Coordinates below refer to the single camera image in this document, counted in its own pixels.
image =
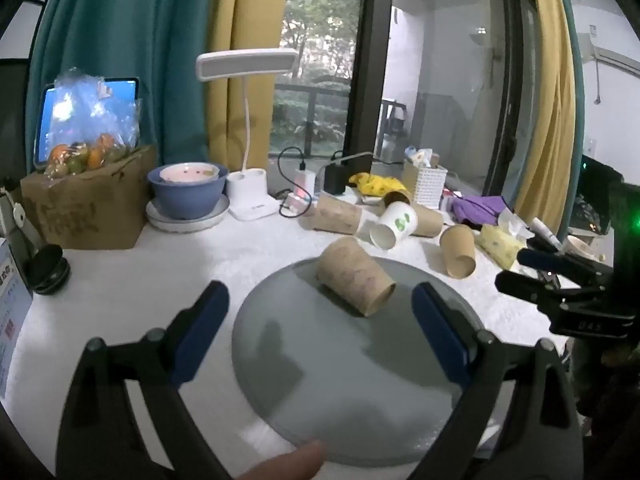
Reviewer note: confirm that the black round lid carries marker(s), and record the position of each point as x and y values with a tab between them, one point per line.
47	276

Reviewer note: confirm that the person's left hand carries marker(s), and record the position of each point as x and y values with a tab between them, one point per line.
287	464

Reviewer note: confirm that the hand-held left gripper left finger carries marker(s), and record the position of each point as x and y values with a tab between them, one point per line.
202	325

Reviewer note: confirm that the pink bowl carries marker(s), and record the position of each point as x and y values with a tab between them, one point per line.
190	173

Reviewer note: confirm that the cardboard box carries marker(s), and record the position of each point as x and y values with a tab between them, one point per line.
92	210

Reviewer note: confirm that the yellow cloth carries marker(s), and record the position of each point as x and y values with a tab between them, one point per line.
372	182

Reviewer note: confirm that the plastic bag of fruit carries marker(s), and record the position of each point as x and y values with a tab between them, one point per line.
90	125

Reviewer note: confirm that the teal curtain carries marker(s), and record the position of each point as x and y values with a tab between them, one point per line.
125	60

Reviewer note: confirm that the blue bowl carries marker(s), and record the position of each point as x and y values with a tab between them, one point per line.
186	196

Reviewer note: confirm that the yellow curtain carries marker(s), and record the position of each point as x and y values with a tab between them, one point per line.
550	110
240	20

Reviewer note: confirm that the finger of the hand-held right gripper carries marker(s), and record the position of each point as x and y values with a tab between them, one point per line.
520	285
542	260

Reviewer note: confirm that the white tube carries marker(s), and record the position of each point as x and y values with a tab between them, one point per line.
545	230

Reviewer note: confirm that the black power adapter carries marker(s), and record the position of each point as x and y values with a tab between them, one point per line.
335	178

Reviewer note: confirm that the grey round tray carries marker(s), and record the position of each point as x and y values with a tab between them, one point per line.
350	375

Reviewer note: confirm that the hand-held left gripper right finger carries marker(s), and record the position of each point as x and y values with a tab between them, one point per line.
440	330

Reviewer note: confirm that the purple cloth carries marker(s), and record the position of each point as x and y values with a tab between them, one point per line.
475	210

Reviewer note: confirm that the white crumpled tissue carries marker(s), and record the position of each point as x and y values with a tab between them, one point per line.
515	222

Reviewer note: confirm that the white plastic basket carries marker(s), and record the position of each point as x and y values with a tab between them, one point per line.
429	186

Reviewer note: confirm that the white small device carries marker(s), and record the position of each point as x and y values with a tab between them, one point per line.
17	214

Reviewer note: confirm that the brown paper cup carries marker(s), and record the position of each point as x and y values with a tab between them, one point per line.
356	277
427	221
457	257
336	214

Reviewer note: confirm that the white desk lamp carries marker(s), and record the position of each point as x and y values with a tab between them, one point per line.
247	160

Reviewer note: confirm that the white air conditioner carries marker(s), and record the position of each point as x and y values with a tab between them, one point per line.
612	56

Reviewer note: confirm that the yellow patterned packet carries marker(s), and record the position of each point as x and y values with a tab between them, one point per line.
500	246

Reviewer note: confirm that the white plate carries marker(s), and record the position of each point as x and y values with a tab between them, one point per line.
187	220

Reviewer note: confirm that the dark electronic device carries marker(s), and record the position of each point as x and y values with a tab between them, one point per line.
592	195

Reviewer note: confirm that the blue and white card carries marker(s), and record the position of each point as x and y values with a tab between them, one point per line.
11	310

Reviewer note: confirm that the white paper cup green print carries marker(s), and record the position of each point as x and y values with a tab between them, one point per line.
395	226

